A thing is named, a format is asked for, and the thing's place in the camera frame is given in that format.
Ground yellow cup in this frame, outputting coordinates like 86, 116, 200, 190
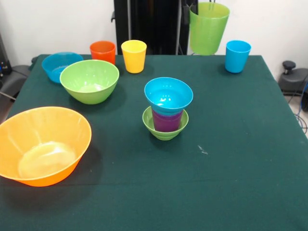
121, 39, 147, 74

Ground grey floor base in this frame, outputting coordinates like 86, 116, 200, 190
0, 64, 30, 100

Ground large green bowl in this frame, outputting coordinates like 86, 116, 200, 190
59, 59, 120, 105

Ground red-orange cup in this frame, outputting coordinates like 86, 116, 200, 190
90, 40, 116, 65

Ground large blue bowl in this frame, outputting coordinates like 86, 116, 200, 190
41, 51, 84, 84

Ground small cyan bowl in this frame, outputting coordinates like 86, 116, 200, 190
144, 77, 194, 116

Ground green cup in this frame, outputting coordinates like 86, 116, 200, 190
189, 2, 231, 57

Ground small green bowl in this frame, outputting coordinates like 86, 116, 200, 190
142, 106, 189, 141

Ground blue cup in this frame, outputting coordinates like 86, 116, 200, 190
225, 40, 252, 74

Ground blue cable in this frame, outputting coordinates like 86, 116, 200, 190
299, 81, 308, 135

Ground black equipment box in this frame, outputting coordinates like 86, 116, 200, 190
0, 33, 13, 75

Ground dark green tablecloth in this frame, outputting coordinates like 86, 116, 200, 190
0, 54, 308, 231

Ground purple cup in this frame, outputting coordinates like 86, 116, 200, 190
152, 109, 183, 132

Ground large orange bowl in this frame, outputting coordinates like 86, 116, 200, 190
0, 106, 92, 187

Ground grey base with black knob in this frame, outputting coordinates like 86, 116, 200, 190
279, 60, 308, 97

